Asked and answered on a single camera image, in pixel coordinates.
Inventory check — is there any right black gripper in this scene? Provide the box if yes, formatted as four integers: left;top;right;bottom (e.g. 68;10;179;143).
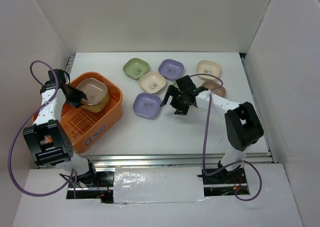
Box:
161;84;190;116

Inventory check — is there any brown plate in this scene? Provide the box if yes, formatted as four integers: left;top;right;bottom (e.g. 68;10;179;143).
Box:
76;78;108;105
202;80;227;98

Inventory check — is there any yellow plate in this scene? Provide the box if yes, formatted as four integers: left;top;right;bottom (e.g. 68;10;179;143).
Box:
81;93;111;113

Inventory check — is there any purple plate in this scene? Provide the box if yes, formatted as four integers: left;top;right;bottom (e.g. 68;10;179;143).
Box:
158;59;185;81
132;92;162;119

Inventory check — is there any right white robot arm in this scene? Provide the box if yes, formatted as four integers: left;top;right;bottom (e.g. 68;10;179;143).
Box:
160;75;264;183

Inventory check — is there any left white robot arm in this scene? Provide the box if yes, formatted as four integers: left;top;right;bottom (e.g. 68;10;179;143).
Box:
23;69;99;187

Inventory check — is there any orange plastic bin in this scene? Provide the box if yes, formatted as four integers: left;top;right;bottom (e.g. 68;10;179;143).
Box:
32;71;124;155

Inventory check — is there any green plate centre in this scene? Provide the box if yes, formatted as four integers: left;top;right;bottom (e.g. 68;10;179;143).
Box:
172;81;178;88

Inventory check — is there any green plate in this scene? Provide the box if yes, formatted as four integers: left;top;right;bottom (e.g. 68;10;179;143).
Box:
172;81;178;88
122;58;150;80

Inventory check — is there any purple plate top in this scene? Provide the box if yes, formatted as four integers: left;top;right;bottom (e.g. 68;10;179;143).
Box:
158;59;185;81

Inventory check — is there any cream plate centre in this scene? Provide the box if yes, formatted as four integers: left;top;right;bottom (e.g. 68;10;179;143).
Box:
138;71;167;94

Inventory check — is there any cream plate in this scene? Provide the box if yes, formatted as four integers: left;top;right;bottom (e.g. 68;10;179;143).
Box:
138;71;167;94
196;60;222;81

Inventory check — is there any cream plate top right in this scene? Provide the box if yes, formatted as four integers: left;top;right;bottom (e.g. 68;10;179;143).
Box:
196;60;222;81

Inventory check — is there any green plate top left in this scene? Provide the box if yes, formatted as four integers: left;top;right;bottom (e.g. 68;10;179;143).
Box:
122;58;150;80

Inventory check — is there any white foil sheet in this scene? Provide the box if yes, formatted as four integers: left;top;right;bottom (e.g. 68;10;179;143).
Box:
113;167;205;204

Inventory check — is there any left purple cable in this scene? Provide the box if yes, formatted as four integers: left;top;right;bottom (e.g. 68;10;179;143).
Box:
7;60;78;200

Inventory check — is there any aluminium rail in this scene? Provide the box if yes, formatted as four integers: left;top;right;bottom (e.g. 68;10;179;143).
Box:
80;152;274;170

